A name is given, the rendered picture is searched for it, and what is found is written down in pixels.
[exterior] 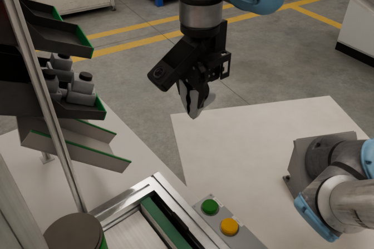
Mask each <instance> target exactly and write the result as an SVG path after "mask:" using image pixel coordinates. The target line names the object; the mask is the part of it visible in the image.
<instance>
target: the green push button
mask: <svg viewBox="0 0 374 249"><path fill-rule="evenodd" d="M202 209H203V211H204V212H205V213H207V214H209V215H212V214H214V213H216V212H217V210H218V204H217V202H216V201H215V200H212V199H208V200H205V201H204V202H203V205H202Z"/></svg>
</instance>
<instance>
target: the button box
mask: <svg viewBox="0 0 374 249"><path fill-rule="evenodd" d="M208 199H212V200H215V201H216V202H217V204H218V210H217V212H216V213H214V214H212V215H209V214H207V213H205V212H204V211H203V209H202V205H203V202H204V201H205V200H208ZM192 208H193V209H194V210H195V211H196V212H197V214H198V215H199V216H200V217H201V218H202V219H203V220H204V221H205V222H206V223H207V224H208V225H209V226H210V227H211V228H212V229H213V231H214V232H215V233H216V234H217V235H218V236H219V237H220V238H221V239H222V240H223V241H224V242H225V243H226V244H227V245H228V246H229V248H230V249H269V248H268V247H267V246H266V245H265V244H263V243H262V242H261V241H260V240H259V239H258V238H257V237H256V236H255V235H254V234H253V233H252V232H251V231H250V230H249V229H248V228H247V227H246V226H244V225H243V224H242V223H241V222H240V221H239V220H238V219H237V218H236V217H235V216H234V215H233V214H232V213H231V212H230V211H229V210H228V209H227V208H226V207H225V206H224V205H223V204H222V203H221V202H220V201H219V200H218V199H217V198H216V197H215V196H214V195H213V194H211V193H210V194H209V195H207V196H206V197H204V198H203V199H202V200H200V201H199V202H197V203H196V204H194V205H192ZM225 218H232V219H234V220H236V222H237V224H238V230H237V232H236V233H235V234H233V235H227V234H226V233H224V232H223V231H222V228H221V224H222V221H223V220H224V219H225Z"/></svg>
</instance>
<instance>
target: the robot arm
mask: <svg viewBox="0 0 374 249"><path fill-rule="evenodd" d="M223 1H225V2H228V3H230V4H232V5H233V6H235V7H236V8H238V9H240V10H242V11H250V12H252V13H255V14H258V15H263V16H264V15H268V14H272V13H274V12H275V11H277V10H278V9H280V8H281V6H282V5H283V2H284V0H179V21H180V31H181V33H182V34H184V36H183V37H182V38H181V39H180V40H179V41H178V42H177V43H176V45H175V46H174V47H173V48H172V49H171V50H170V51H169V52H168V53H167V54H166V55H165V56H164V57H163V58H162V59H161V60H160V61H159V62H158V63H157V64H156V65H155V66H154V67H153V68H152V69H151V71H150V72H149V73H148V74H147V77H148V79H149V80H150V81H151V82H152V83H153V84H154V85H155V86H156V87H157V88H158V89H160V90H161V91H163V92H167V91H168V90H169V89H170V88H171V87H172V85H173V84H174V83H176V86H177V88H178V92H179V95H180V98H181V101H182V103H183V106H184V108H185V110H186V112H187V114H188V115H189V117H190V118H192V119H196V118H197V117H198V116H199V115H200V113H201V112H202V110H203V109H204V108H205V107H207V106H208V105H210V104H211V103H212V102H213V101H214V100H215V98H216V94H215V93H211V92H209V85H208V82H212V81H214V80H216V79H219V78H220V80H222V79H224V78H227V77H229V72H230V61H231V55H232V53H230V52H228V51H226V50H225V44H226V37H227V24H228V21H227V20H226V19H222V10H223ZM353 1H354V2H355V3H357V4H358V5H359V6H361V7H362V8H363V9H365V10H366V11H367V12H369V13H370V14H372V15H373V16H374V0H353ZM224 53H226V54H225V55H222V54H224ZM226 61H228V71H227V72H225V73H223V71H224V67H223V63H224V62H226ZM305 165H306V170H307V172H308V174H309V176H310V178H311V179H312V180H313V182H312V183H311V184H310V185H308V186H307V187H306V188H305V189H304V190H303V191H302V192H300V193H299V195H298V196H297V197H296V199H295V200H294V206H295V208H296V210H297V211H298V212H299V214H300V215H301V216H302V217H303V218H304V219H305V221H306V222H307V223H308V224H309V225H310V226H311V227H312V228H313V229H314V230H315V231H316V232H317V233H318V234H319V235H320V236H321V237H323V238H324V239H325V240H326V241H328V242H334V241H335V240H336V239H339V238H340V235H341V234H343V233H347V234H352V233H358V232H361V231H363V230H365V229H371V230H374V138H370V139H367V140H347V139H345V138H343V137H341V136H336V135H325V136H320V137H318V138H316V139H315V140H314V141H312V142H311V144H310V145H309V146H308V148H307V151H306V155H305Z"/></svg>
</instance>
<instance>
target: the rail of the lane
mask: <svg viewBox="0 0 374 249"><path fill-rule="evenodd" d="M145 180H146V181H147V182H148V183H149V186H151V187H152V188H153V189H154V193H155V194H154V196H155V204H156V205H157V206H158V208H159V209H160V210H161V212H162V213H163V214H164V215H165V216H166V218H167V219H168V220H169V221H170V222H171V223H172V225H173V226H174V227H175V228H176V229H177V231H178V232H179V233H180V234H181V235H182V236H183V238H184V239H185V240H186V241H187V243H188V244H189V245H190V246H191V247H192V249H230V248H229V246H228V245H227V244H226V243H225V242H224V241H223V240H222V239H221V238H220V237H219V236H218V235H217V234H216V233H215V232H214V231H213V229H212V228H211V227H210V226H209V225H208V224H207V223H206V222H205V221H204V220H203V219H202V218H201V217H200V216H199V215H198V214H197V212H196V211H195V210H194V209H193V208H192V207H191V206H190V205H189V204H188V203H187V202H186V201H185V200H184V199H183V198H182V196H181V195H180V194H179V193H178V192H177V191H176V190H175V189H174V188H173V186H172V185H171V184H170V183H169V182H168V181H167V180H166V179H165V178H164V177H163V176H162V175H161V174H160V173H159V172H158V171H157V172H156V173H154V174H152V175H151V176H149V177H147V178H145Z"/></svg>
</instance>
